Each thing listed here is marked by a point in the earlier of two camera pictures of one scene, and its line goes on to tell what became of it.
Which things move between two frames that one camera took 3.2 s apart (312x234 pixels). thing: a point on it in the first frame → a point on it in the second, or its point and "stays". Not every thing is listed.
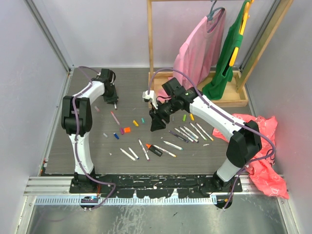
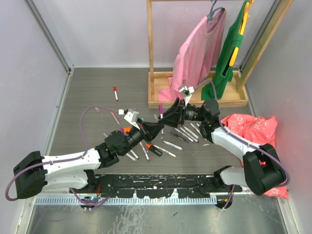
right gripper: (156, 123) → (175, 115)
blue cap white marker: (184, 130) stays
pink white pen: (115, 118) stays
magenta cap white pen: (144, 149) stays
